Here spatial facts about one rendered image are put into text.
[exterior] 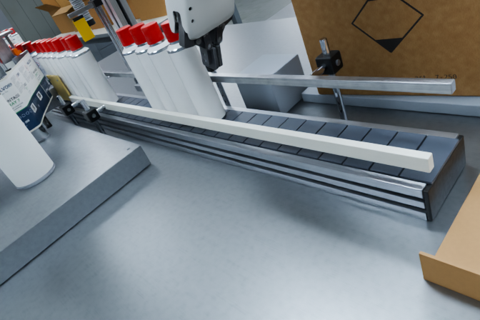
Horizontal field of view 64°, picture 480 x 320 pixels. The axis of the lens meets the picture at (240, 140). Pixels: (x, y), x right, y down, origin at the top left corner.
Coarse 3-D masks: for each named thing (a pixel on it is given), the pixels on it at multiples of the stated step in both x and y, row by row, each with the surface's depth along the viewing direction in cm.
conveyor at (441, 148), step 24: (120, 96) 111; (144, 120) 89; (240, 120) 72; (264, 120) 68; (288, 120) 65; (312, 120) 62; (264, 144) 62; (384, 144) 51; (408, 144) 49; (432, 144) 47; (456, 144) 46; (360, 168) 49; (384, 168) 47
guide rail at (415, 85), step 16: (224, 80) 70; (240, 80) 67; (256, 80) 64; (272, 80) 62; (288, 80) 59; (304, 80) 57; (320, 80) 55; (336, 80) 53; (352, 80) 51; (368, 80) 49; (384, 80) 48; (400, 80) 47; (416, 80) 45; (432, 80) 44; (448, 80) 43
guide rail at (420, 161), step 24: (72, 96) 117; (168, 120) 79; (192, 120) 72; (216, 120) 67; (288, 144) 56; (312, 144) 52; (336, 144) 49; (360, 144) 47; (408, 168) 43; (432, 168) 42
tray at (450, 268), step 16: (464, 208) 44; (464, 224) 42; (448, 240) 41; (464, 240) 41; (432, 256) 36; (448, 256) 40; (464, 256) 39; (432, 272) 37; (448, 272) 36; (464, 272) 34; (448, 288) 37; (464, 288) 36
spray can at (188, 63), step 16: (176, 48) 66; (192, 48) 67; (176, 64) 68; (192, 64) 68; (192, 80) 69; (208, 80) 70; (192, 96) 71; (208, 96) 71; (208, 112) 72; (224, 112) 75
